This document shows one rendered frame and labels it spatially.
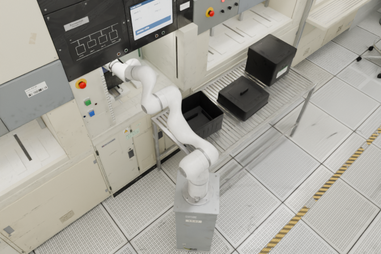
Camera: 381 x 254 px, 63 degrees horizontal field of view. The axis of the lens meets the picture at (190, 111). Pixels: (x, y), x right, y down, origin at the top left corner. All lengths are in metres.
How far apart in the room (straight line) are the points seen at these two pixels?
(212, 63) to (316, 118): 1.48
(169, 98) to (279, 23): 1.81
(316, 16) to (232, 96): 1.48
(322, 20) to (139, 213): 2.53
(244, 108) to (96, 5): 1.26
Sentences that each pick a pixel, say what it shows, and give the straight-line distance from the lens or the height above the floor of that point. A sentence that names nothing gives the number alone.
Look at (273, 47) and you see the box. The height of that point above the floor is 1.01.
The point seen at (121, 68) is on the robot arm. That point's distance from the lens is 2.02.
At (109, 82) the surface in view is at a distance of 2.28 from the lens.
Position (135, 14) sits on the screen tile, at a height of 1.63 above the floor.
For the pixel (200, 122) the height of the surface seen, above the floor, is 0.77.
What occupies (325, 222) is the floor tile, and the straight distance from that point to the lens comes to 2.99.
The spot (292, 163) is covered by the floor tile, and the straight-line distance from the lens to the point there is 3.18.
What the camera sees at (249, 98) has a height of 0.86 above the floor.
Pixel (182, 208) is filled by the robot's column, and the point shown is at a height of 0.76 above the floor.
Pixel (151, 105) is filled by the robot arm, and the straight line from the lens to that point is 1.63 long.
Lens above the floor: 2.57
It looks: 49 degrees down
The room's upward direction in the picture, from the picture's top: 2 degrees clockwise
